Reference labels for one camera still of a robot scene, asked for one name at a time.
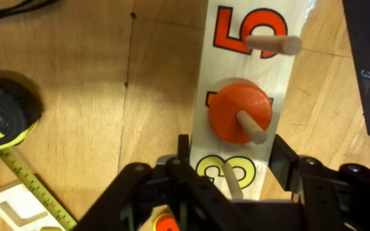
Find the black yellow tape measure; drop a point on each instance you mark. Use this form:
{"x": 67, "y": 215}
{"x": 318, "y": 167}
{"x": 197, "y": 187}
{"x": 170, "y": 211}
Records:
{"x": 1, "y": 116}

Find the wooden number peg board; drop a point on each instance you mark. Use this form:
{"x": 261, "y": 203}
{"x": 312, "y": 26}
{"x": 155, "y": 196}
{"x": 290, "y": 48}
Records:
{"x": 224, "y": 69}

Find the white wooden shape board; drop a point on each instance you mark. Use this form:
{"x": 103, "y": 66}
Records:
{"x": 10, "y": 201}

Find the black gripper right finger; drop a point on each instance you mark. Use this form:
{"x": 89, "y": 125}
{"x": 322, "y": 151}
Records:
{"x": 348, "y": 201}

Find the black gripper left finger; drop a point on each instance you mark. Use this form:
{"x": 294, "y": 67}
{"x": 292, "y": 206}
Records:
{"x": 121, "y": 206}

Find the orange wooden disc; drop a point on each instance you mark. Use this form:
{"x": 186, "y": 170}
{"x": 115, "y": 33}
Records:
{"x": 166, "y": 224}
{"x": 232, "y": 111}

